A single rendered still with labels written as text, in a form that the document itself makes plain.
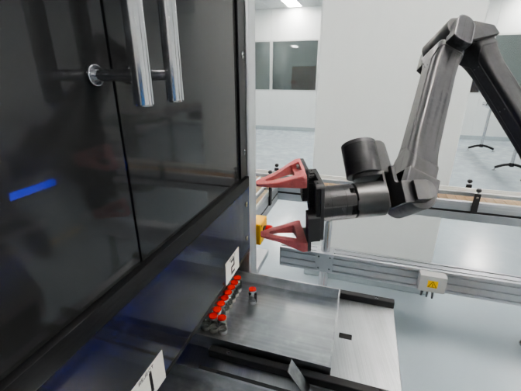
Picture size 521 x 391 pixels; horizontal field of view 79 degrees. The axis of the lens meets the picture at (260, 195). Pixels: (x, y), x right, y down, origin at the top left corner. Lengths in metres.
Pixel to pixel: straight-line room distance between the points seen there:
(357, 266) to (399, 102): 1.00
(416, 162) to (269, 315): 0.52
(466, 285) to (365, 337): 1.10
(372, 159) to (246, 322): 0.52
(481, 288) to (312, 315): 1.19
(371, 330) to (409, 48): 1.64
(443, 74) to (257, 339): 0.68
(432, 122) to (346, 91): 1.50
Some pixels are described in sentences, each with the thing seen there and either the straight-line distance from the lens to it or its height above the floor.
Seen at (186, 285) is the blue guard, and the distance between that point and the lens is 0.61.
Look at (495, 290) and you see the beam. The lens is 1.94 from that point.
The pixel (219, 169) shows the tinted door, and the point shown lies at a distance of 0.68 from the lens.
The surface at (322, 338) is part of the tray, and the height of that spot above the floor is 0.88.
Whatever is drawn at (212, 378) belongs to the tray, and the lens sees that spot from 0.73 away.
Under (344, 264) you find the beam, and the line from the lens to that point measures 1.81.
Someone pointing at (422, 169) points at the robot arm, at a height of 1.31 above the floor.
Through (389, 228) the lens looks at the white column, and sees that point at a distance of 2.36.
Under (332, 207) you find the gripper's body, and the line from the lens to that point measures 0.50.
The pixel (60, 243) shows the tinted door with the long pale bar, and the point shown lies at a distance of 0.38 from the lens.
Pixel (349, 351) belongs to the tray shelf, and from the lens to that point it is 0.82.
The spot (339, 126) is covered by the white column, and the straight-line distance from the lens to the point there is 2.15.
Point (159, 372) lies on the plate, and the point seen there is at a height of 1.02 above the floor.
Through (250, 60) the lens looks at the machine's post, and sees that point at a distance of 0.82.
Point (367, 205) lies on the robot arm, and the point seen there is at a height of 1.27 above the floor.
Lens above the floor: 1.46
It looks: 21 degrees down
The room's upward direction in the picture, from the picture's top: straight up
